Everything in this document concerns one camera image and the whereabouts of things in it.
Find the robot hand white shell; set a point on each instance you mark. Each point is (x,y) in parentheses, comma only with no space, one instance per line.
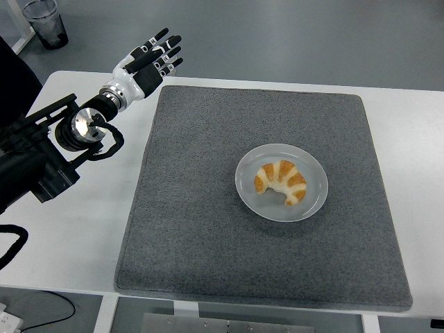
(149,78)

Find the croissant bread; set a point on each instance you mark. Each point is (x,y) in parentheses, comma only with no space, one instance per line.
(281,177)

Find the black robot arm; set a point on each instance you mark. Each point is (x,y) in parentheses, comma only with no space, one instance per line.
(21,166)

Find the small clear floor plate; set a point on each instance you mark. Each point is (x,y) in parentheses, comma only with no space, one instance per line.
(172,73)

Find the grey round plate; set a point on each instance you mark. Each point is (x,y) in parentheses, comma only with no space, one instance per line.
(249,201)

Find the bin with clear liner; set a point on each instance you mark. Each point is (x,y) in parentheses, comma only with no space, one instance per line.
(46,24)

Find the person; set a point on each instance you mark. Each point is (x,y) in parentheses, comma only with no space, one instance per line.
(14,86)

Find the grey speckled mat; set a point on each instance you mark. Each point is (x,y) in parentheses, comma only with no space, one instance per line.
(225,256)

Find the white power strip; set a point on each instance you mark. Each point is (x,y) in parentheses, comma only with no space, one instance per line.
(8,320)

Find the small black box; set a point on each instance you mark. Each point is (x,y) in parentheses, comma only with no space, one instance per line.
(437,323)

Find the white furniture frame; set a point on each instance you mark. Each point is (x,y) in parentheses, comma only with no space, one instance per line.
(25,37)

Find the white table frame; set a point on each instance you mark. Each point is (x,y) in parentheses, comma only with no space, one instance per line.
(104,312)

